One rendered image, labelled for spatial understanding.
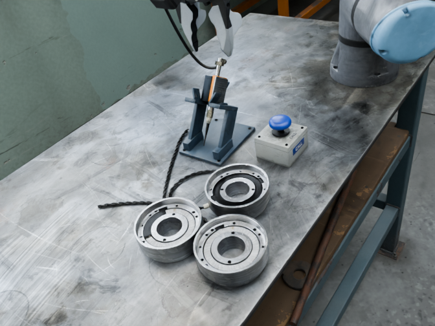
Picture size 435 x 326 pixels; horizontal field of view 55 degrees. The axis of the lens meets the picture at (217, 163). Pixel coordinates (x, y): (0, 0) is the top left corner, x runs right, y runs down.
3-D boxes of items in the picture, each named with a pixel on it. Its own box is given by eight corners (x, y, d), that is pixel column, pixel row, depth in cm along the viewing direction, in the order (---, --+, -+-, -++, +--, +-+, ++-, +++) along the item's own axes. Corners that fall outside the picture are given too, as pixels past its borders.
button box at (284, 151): (289, 168, 74) (288, 146, 71) (256, 157, 78) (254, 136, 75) (311, 143, 78) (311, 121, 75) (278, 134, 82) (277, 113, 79)
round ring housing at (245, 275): (283, 271, 57) (281, 252, 55) (214, 303, 55) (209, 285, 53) (250, 222, 65) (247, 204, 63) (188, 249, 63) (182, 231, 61)
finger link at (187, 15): (211, 41, 79) (215, -6, 72) (193, 54, 75) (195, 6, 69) (199, 35, 80) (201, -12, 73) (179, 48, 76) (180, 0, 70)
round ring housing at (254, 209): (254, 173, 74) (252, 155, 72) (282, 210, 66) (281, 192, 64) (200, 194, 72) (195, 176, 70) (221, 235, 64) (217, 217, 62)
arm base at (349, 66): (346, 52, 104) (347, 13, 98) (408, 61, 96) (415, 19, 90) (318, 80, 96) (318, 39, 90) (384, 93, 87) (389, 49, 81)
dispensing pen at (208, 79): (191, 144, 79) (208, 54, 76) (204, 143, 82) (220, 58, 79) (200, 147, 78) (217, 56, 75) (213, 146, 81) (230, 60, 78)
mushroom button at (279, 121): (285, 150, 74) (283, 127, 71) (266, 144, 76) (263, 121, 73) (296, 138, 76) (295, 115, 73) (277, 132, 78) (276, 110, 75)
